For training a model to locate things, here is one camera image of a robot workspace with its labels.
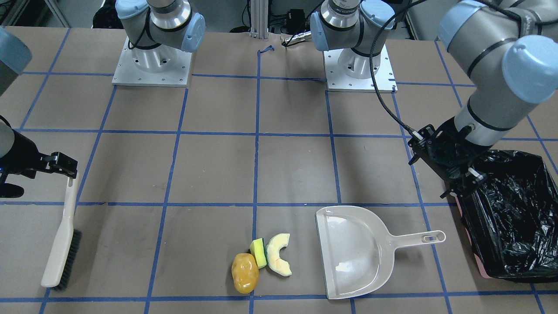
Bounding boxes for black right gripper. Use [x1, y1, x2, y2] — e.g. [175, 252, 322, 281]
[0, 116, 78, 198]

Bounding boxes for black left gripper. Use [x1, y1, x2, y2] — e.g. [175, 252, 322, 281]
[408, 117, 492, 198]

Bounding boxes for beige hand brush black bristles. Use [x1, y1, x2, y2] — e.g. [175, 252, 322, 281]
[41, 174, 82, 291]

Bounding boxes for beige plastic dustpan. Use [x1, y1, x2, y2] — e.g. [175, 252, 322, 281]
[315, 205, 446, 300]

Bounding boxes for yellow green sponge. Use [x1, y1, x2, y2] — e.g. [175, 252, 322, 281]
[249, 237, 268, 269]

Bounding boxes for yellow potato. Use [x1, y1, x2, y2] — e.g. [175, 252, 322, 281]
[231, 253, 259, 294]

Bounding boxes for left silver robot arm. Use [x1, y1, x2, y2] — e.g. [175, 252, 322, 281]
[310, 0, 557, 198]

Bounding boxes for bin with black bag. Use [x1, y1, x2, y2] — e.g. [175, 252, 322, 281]
[458, 150, 558, 283]

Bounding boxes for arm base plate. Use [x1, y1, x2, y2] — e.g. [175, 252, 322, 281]
[323, 45, 398, 93]
[112, 38, 194, 88]

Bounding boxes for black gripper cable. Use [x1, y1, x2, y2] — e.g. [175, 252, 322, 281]
[369, 0, 425, 138]

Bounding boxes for aluminium frame post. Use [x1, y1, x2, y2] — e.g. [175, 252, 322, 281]
[249, 0, 269, 41]

